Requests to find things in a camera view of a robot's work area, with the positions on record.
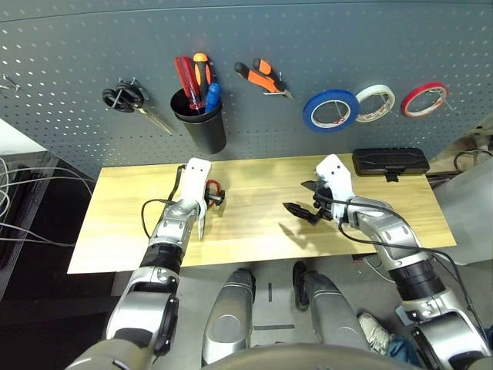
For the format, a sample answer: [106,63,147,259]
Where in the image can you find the white board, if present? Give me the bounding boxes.
[0,117,49,155]

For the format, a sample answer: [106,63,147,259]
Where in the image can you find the silver robot leg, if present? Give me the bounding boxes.
[292,261,369,350]
[202,268,257,365]

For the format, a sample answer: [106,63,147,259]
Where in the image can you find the grey robot torso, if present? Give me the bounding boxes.
[65,338,424,370]

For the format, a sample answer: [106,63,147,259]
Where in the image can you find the silver left robot leg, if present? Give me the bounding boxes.
[202,268,257,365]

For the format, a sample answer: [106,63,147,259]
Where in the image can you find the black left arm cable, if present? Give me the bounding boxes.
[141,164,189,240]

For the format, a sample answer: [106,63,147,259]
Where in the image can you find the white floor cable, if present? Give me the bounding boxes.
[361,254,392,282]

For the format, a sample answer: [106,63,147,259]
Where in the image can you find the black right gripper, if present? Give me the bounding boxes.
[282,180,334,227]

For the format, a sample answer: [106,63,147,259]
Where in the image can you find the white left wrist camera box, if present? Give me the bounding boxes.
[180,156,213,217]

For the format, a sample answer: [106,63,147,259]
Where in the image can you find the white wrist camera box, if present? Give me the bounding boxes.
[180,156,213,217]
[315,153,354,224]

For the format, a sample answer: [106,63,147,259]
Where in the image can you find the silver peg hook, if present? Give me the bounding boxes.
[0,74,20,93]
[327,98,347,124]
[429,87,455,112]
[377,92,397,116]

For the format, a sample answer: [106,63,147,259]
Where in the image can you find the blue-handled screwdriver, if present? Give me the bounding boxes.
[204,82,223,114]

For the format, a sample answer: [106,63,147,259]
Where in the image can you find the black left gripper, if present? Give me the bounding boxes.
[205,190,227,210]

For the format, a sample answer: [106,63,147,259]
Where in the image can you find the orange black needle-nose pliers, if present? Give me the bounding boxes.
[233,57,296,101]

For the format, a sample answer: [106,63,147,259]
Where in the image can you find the grey cable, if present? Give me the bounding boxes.
[0,156,93,193]
[0,221,77,247]

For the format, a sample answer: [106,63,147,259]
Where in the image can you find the black-handled scissors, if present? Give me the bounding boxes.
[102,78,174,136]

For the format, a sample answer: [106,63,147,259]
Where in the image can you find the silver right robot leg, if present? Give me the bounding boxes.
[292,261,369,350]

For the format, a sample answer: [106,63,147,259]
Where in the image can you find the blue jeans leg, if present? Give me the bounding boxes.
[387,334,424,367]

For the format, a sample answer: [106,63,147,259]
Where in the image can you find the red-handled scissors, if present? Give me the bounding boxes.
[197,178,227,243]

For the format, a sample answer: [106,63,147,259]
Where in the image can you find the white sneaker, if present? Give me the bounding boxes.
[357,311,396,355]

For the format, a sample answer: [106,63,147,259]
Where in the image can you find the black tool case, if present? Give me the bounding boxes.
[352,147,431,183]

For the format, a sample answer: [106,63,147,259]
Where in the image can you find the grey metal pegboard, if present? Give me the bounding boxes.
[0,0,493,182]

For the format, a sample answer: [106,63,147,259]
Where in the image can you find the light grey appliance housing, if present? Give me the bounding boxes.
[431,157,493,267]

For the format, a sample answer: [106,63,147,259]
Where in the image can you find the dark metal rack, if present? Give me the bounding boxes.
[0,153,59,301]

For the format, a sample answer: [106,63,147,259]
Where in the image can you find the red-handled screwdriver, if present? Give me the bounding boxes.
[173,55,205,111]

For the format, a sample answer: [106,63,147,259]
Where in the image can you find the red tape roll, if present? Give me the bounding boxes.
[401,81,451,119]

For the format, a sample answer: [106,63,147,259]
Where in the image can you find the black tool cup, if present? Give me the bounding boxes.
[169,87,227,155]

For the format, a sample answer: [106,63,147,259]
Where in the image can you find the orange black screwdriver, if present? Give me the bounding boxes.
[192,52,213,102]

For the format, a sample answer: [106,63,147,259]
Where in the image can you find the blue tape roll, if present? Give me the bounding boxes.
[302,89,361,133]

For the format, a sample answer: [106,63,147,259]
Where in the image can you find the white tape roll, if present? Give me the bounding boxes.
[354,84,397,124]

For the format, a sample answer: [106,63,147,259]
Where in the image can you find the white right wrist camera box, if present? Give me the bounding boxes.
[315,153,354,224]

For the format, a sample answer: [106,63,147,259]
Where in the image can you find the black looped cable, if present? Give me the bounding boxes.
[453,149,493,173]

